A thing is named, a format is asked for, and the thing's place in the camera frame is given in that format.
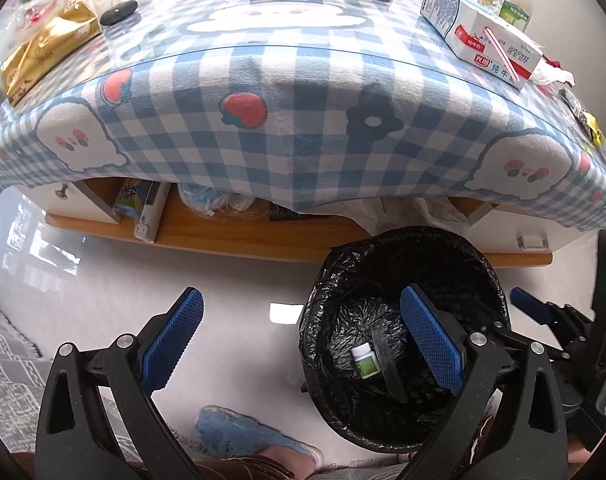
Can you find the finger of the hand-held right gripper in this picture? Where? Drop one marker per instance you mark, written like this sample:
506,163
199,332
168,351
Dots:
528,302

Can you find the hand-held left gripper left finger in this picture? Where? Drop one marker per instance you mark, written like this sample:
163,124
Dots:
175,340

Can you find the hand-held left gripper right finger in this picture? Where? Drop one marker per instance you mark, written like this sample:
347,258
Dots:
433,340

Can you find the trash bin with black bag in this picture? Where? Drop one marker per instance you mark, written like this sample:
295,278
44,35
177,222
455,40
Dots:
343,270

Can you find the black plastic strip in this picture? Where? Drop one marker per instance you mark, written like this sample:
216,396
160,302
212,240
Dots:
388,365

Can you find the small green white medicine bottle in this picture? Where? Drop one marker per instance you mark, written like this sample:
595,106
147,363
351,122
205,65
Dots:
364,362

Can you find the white table drawer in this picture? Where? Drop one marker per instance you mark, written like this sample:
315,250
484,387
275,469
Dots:
83,205
508,230

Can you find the blue slipper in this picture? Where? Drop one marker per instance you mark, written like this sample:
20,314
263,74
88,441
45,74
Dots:
243,432

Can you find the wooden coffee table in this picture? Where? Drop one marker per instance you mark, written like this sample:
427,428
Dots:
233,240

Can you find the white power strip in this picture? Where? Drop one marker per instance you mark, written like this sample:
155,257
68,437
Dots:
150,215

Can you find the translucent white plastic bag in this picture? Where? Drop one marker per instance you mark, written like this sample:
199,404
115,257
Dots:
433,212

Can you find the blue plastic bag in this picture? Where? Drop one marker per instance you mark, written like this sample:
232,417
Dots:
203,197

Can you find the green blue packet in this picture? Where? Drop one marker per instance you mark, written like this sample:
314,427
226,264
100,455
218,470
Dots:
129,195

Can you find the yellow snack wrapper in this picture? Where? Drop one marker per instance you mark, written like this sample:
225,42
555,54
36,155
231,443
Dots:
592,127

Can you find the dark snack wrapper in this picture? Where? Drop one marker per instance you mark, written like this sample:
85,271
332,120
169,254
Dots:
570,100

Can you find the crumpled white tissue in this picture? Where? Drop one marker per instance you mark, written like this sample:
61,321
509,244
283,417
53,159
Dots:
553,76

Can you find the blue checkered cartoon tablecloth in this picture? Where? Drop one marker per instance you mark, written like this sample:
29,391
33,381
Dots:
303,125

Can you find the pink striped straw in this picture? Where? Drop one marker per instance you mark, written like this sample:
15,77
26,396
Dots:
503,52

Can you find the white blue milk carton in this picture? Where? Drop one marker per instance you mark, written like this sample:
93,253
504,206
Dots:
483,35

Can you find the green white small carton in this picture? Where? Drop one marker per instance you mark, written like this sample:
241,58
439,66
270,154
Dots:
514,14

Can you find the gold foil packet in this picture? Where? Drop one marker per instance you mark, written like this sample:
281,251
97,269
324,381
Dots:
48,45

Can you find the black oval mouse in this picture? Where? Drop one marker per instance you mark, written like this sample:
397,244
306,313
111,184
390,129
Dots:
118,13

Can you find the clear bag with red print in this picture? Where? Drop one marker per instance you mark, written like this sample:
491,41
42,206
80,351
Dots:
30,12

